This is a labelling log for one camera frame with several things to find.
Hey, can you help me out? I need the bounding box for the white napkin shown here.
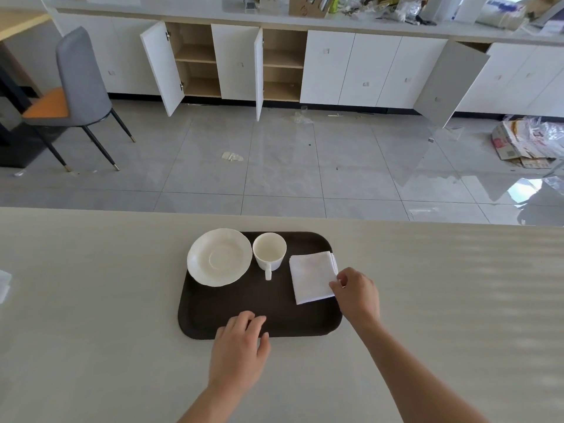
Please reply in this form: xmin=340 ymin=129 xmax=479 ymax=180
xmin=288 ymin=250 xmax=339 ymax=306

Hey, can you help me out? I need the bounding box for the person's right forearm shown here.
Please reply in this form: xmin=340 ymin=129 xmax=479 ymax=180
xmin=352 ymin=319 xmax=490 ymax=423

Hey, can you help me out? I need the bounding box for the pile of clutter on counter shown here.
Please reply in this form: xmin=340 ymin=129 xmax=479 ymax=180
xmin=339 ymin=0 xmax=441 ymax=27

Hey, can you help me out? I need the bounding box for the wooden table with black base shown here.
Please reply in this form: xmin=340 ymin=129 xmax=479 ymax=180
xmin=0 ymin=8 xmax=58 ymax=169

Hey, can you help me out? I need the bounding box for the person's right hand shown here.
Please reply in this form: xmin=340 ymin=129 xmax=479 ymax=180
xmin=329 ymin=267 xmax=381 ymax=331

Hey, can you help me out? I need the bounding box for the cardboard and plastic waste pile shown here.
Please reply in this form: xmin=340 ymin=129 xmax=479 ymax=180
xmin=491 ymin=116 xmax=564 ymax=170

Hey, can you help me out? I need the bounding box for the grey chair with orange seat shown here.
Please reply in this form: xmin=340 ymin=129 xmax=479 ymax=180
xmin=22 ymin=26 xmax=136 ymax=173

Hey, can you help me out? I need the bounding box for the cardboard box of books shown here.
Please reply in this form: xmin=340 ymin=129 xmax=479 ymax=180
xmin=288 ymin=0 xmax=340 ymax=18

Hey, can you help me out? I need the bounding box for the white cup with handle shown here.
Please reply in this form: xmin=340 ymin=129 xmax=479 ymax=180
xmin=252 ymin=232 xmax=288 ymax=281

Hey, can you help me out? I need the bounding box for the thin open white cabinet door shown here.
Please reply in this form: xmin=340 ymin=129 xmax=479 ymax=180
xmin=253 ymin=27 xmax=264 ymax=123

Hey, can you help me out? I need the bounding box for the clear plastic wrap on floor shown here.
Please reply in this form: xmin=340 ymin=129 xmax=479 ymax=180
xmin=290 ymin=105 xmax=314 ymax=125

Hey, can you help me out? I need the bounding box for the narrow open white cabinet door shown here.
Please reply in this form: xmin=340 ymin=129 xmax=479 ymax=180
xmin=140 ymin=21 xmax=186 ymax=118

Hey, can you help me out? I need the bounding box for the wide open white cabinet door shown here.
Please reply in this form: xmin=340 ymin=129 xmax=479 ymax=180
xmin=413 ymin=39 xmax=491 ymax=129

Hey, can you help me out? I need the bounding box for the person's left hand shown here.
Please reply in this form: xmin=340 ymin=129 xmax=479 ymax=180
xmin=207 ymin=310 xmax=271 ymax=392

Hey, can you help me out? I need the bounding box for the white cabinet unit with counter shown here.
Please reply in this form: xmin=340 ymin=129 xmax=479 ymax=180
xmin=39 ymin=0 xmax=564 ymax=128

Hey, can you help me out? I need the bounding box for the dark brown tray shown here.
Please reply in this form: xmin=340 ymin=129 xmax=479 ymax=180
xmin=177 ymin=231 xmax=344 ymax=340

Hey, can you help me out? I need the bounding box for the white scalloped saucer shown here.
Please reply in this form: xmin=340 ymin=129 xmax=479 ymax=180
xmin=186 ymin=228 xmax=254 ymax=288

